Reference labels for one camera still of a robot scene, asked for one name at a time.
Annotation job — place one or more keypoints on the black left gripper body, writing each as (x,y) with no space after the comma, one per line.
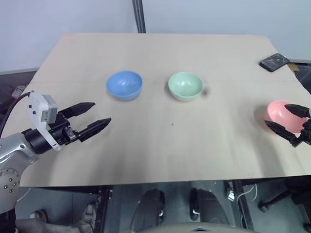
(60,131)

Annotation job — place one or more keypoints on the dark rounded robot foot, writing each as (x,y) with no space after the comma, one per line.
(206,206)
(151,206)

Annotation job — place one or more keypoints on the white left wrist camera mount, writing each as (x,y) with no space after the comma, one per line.
(41,109)

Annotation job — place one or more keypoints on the person's shoe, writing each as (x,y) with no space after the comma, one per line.
(88,216)

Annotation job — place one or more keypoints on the brown cardboard piece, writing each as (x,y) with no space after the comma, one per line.
(294,66)

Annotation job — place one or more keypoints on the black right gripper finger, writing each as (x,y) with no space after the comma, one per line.
(281,132)
(297,110)

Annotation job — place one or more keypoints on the pink red bowl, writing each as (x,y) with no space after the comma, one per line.
(281,116)

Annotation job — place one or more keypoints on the grey vertical post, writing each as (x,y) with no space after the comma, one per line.
(139,16)

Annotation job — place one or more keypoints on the black table leg frame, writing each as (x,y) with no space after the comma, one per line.
(103,206)

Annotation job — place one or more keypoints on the black chair base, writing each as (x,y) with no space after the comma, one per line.
(284,196)

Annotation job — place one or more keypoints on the blue bowl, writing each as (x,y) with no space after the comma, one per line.
(124,85)

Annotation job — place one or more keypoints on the dark rounded left robot foot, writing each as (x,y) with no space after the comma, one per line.
(151,206)

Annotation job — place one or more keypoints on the black smartphone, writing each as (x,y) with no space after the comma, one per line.
(274,62)

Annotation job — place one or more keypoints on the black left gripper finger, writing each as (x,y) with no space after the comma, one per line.
(77,108)
(94,127)

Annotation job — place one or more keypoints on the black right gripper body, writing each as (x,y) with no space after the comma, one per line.
(306,132)

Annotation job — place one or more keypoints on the green bowl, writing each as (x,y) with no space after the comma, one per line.
(185,85)

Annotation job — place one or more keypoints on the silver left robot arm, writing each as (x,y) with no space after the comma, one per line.
(14,150)

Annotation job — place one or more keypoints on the dark rounded right robot foot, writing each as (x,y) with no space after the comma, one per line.
(206,206)

